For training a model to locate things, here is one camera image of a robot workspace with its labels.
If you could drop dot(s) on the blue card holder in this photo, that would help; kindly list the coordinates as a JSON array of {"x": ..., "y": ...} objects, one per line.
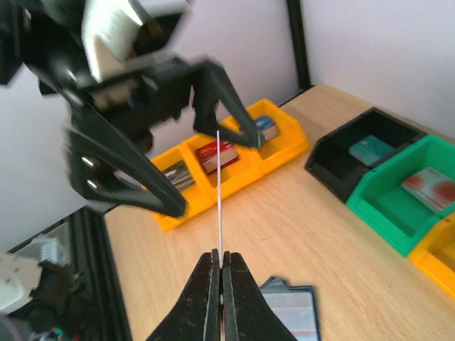
[{"x": 295, "y": 306}]

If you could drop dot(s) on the red card stack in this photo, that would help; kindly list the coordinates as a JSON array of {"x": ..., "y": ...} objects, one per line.
[{"x": 216, "y": 155}]

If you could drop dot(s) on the black storage bin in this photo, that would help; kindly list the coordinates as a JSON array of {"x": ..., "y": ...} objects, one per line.
[{"x": 341, "y": 158}]

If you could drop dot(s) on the green storage bin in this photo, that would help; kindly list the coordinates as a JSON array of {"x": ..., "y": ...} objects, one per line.
[{"x": 397, "y": 216}]

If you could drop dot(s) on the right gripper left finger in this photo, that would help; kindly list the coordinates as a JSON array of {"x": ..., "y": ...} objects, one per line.
[{"x": 195, "y": 315}]

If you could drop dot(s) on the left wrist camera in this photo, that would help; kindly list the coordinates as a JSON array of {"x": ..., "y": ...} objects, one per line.
[{"x": 110, "y": 29}]

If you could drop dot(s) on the small orange storage bin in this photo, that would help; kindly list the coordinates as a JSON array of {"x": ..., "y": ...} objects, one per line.
[{"x": 434, "y": 254}]

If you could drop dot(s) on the teal card stack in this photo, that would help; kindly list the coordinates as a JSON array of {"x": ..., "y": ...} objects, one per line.
[{"x": 369, "y": 150}]

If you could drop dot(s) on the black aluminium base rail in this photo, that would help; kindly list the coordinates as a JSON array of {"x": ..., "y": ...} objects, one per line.
[{"x": 93, "y": 264}]

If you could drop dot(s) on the left black frame post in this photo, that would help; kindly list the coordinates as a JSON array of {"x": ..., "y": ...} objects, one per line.
[{"x": 296, "y": 24}]

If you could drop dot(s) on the red-dotted card stack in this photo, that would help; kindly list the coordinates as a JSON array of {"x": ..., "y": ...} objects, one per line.
[{"x": 433, "y": 189}]

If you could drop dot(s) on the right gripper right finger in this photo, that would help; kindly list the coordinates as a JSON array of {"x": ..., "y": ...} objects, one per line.
[{"x": 246, "y": 314}]

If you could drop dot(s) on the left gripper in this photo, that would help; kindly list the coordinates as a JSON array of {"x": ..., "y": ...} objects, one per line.
[{"x": 106, "y": 150}]

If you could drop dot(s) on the dark grey card stack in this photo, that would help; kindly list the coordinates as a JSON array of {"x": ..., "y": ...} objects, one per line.
[{"x": 179, "y": 176}]

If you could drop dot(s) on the red credit card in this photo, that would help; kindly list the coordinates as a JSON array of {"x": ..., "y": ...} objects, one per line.
[{"x": 219, "y": 200}]

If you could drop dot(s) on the orange three-compartment bin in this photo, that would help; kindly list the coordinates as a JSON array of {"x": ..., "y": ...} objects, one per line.
[{"x": 251, "y": 164}]

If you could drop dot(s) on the blue card stack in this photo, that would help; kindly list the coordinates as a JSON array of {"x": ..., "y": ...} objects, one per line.
[{"x": 267, "y": 126}]

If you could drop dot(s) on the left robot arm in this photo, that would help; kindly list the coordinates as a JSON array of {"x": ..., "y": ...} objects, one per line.
[{"x": 55, "y": 27}]

